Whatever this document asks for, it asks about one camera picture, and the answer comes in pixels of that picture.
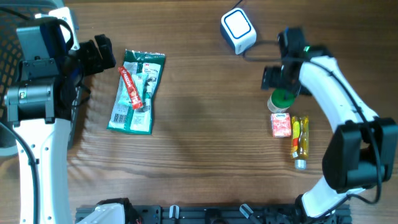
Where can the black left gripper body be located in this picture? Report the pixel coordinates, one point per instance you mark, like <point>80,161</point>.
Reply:
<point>85,60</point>

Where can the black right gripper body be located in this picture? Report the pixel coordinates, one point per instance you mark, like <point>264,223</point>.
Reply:
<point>273,80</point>

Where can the Knorr stock cube jar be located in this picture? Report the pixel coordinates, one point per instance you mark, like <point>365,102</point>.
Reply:
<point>280,101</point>

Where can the green 3M product package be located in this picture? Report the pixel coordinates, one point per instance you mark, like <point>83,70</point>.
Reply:
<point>145,70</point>

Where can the red white stock cube packet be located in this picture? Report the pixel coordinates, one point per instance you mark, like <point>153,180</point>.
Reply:
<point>281,126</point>

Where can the yellow dish soap bottle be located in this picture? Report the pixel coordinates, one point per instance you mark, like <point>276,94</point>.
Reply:
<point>300,141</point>

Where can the red Nescafe stick sachet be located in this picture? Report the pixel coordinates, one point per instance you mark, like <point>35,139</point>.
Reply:
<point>132,89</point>

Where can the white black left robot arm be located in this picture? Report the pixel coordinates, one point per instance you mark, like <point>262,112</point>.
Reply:
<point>40,108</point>

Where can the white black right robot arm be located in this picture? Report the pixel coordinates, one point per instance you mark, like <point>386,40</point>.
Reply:
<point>361,153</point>

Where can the white barcode scanner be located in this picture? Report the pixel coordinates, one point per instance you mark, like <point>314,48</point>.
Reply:
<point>237,30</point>

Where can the grey plastic shopping basket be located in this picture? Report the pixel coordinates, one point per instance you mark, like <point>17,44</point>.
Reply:
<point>11,55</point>

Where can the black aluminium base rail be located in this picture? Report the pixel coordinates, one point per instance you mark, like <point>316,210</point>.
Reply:
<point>121,210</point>

